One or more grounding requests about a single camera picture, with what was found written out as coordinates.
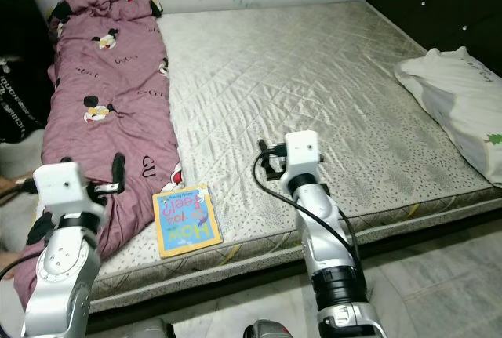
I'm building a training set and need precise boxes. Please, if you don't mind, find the dark tufted headboard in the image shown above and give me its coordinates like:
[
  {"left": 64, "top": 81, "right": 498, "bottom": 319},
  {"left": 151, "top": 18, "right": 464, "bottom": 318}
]
[{"left": 365, "top": 0, "right": 502, "bottom": 56}]

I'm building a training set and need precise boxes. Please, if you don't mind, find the purple cartoon print blanket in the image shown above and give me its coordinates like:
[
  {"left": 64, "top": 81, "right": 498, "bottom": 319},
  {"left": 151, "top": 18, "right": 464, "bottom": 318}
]
[{"left": 12, "top": 0, "right": 185, "bottom": 331}]

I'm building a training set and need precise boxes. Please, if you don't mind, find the colourful children's book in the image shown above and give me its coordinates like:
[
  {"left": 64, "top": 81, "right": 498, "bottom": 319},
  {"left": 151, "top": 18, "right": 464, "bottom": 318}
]
[{"left": 153, "top": 184, "right": 224, "bottom": 260}]

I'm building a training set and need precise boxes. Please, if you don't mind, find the black bag with white lettering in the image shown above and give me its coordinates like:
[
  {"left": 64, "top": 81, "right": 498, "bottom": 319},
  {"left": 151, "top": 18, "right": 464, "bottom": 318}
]
[{"left": 0, "top": 56, "right": 48, "bottom": 147}]

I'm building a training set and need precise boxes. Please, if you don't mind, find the quilted white mattress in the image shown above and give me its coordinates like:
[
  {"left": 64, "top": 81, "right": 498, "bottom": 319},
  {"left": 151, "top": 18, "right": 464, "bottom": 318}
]
[{"left": 86, "top": 1, "right": 502, "bottom": 311}]

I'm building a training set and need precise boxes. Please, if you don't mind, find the silver left robot leg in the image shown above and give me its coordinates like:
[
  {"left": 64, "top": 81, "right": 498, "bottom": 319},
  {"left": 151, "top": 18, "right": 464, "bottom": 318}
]
[{"left": 137, "top": 320, "right": 177, "bottom": 338}]

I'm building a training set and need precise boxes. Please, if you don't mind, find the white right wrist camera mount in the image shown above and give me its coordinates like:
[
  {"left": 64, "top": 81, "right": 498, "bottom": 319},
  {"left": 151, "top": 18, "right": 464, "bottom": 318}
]
[{"left": 285, "top": 130, "right": 321, "bottom": 182}]

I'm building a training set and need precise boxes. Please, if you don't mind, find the silver right robot leg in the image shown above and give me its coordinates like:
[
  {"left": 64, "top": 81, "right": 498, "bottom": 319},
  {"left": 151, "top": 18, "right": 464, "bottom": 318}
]
[{"left": 243, "top": 320, "right": 299, "bottom": 338}]

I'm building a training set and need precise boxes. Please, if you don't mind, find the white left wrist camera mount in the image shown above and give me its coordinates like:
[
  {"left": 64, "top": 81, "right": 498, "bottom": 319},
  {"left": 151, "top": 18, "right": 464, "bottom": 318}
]
[{"left": 34, "top": 162, "right": 107, "bottom": 225}]

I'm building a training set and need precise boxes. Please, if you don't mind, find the white pillow with tree print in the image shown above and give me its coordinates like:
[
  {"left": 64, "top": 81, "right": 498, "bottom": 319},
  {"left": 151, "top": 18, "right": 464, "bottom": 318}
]
[{"left": 394, "top": 46, "right": 502, "bottom": 186}]

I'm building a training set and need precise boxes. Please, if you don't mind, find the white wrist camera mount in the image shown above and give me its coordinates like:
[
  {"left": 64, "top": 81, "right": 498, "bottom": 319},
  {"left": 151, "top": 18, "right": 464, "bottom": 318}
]
[
  {"left": 285, "top": 130, "right": 321, "bottom": 182},
  {"left": 34, "top": 162, "right": 107, "bottom": 225}
]

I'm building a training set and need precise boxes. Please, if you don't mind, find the black left wrist camera cable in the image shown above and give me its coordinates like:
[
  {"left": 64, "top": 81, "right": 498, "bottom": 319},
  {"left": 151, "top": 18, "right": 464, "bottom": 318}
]
[{"left": 0, "top": 184, "right": 40, "bottom": 207}]

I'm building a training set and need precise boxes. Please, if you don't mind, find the silver robot leg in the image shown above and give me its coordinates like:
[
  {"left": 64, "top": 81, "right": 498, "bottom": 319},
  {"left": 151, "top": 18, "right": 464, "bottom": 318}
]
[
  {"left": 243, "top": 320, "right": 299, "bottom": 338},
  {"left": 137, "top": 320, "right": 177, "bottom": 338}
]

